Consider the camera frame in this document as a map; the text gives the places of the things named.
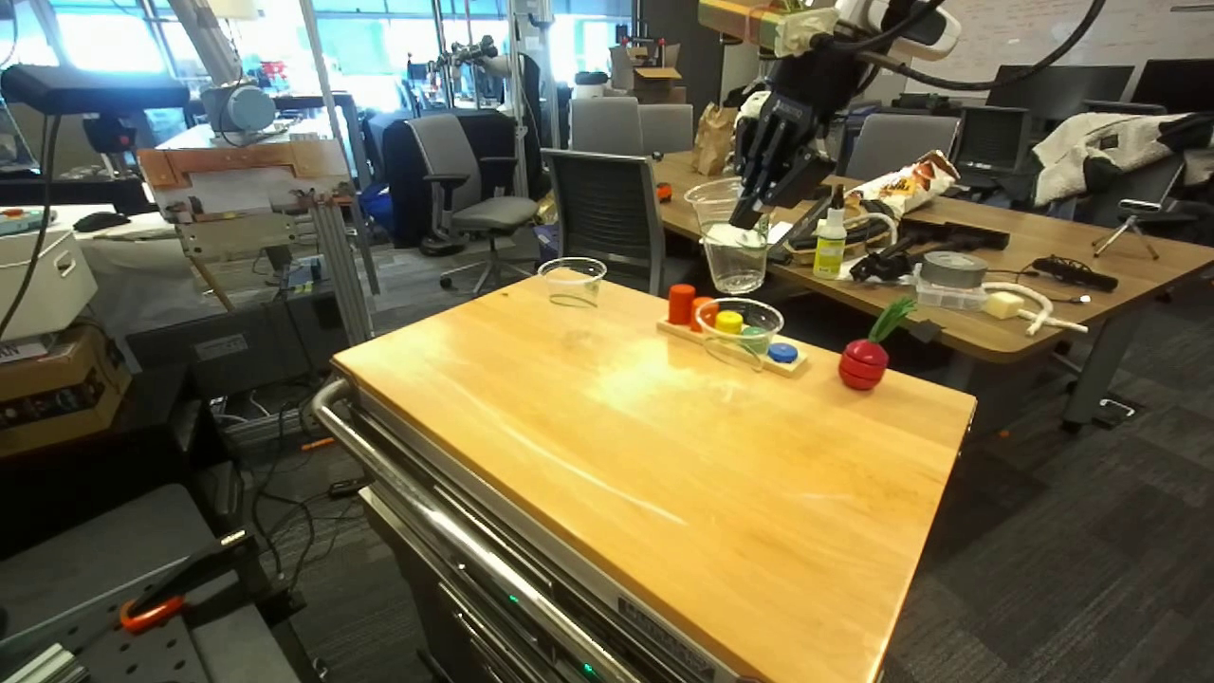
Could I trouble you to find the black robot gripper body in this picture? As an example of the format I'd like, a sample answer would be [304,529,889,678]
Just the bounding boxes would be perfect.
[735,39,870,186]

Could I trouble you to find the clear plastic cup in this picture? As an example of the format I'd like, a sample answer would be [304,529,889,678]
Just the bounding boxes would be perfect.
[700,224,770,295]
[696,295,786,361]
[539,254,608,308]

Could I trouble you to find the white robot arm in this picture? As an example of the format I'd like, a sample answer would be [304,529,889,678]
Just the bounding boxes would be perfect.
[731,0,961,229]

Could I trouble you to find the yellow liquid bottle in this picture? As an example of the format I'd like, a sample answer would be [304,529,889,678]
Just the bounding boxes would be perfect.
[811,210,848,277]

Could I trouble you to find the grey office chair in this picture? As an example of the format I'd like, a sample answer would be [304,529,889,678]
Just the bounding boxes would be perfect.
[842,109,961,180]
[411,115,539,294]
[547,148,667,294]

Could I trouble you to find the brown paper bag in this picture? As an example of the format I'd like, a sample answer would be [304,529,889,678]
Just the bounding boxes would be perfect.
[696,101,735,174]

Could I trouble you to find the snack chip bag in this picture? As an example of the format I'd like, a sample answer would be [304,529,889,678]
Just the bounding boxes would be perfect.
[842,148,961,217]

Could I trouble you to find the black tool on desk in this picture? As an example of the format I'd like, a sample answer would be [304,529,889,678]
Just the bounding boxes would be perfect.
[849,224,1009,285]

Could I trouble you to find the red cylinder block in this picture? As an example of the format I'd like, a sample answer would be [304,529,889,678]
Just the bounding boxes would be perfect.
[667,281,700,327]

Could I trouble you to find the yellow round block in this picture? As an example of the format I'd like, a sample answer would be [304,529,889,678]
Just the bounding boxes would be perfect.
[715,311,744,334]

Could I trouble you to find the wooden shape sorter tray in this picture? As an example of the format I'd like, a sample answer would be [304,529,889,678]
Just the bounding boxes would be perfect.
[659,324,807,375]

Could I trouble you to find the blue round block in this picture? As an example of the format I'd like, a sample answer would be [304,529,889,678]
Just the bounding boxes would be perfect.
[767,343,802,363]

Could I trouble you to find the grey tape roll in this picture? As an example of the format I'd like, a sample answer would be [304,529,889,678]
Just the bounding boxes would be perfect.
[918,251,985,301]

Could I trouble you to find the brown office desk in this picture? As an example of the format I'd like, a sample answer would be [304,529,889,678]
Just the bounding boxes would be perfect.
[653,148,1214,433]

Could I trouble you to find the red toy radish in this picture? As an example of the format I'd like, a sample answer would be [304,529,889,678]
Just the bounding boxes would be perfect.
[839,295,913,392]

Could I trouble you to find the black computer monitor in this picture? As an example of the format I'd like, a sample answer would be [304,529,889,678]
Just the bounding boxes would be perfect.
[985,64,1130,123]
[1130,61,1214,109]

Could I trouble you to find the steel tool cart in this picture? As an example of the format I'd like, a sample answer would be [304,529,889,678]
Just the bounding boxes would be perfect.
[315,277,975,683]

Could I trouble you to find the white cloth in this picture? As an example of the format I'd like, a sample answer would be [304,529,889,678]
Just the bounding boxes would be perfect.
[1031,115,1207,206]

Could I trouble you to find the white printer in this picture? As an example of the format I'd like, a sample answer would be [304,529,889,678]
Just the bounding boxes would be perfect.
[0,210,100,343]

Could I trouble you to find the cardboard box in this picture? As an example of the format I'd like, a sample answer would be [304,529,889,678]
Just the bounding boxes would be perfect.
[0,324,134,461]

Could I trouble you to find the black perforated metal plate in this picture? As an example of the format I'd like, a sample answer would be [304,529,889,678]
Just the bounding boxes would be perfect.
[75,620,213,683]

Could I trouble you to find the dark grey floor platform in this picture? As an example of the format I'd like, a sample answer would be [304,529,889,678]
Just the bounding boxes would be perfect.
[0,483,309,683]

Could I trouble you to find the white cable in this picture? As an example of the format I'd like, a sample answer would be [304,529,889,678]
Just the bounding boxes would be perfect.
[975,277,1092,339]

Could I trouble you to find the orange handled clamp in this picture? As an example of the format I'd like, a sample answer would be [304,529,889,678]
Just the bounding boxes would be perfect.
[118,531,249,634]

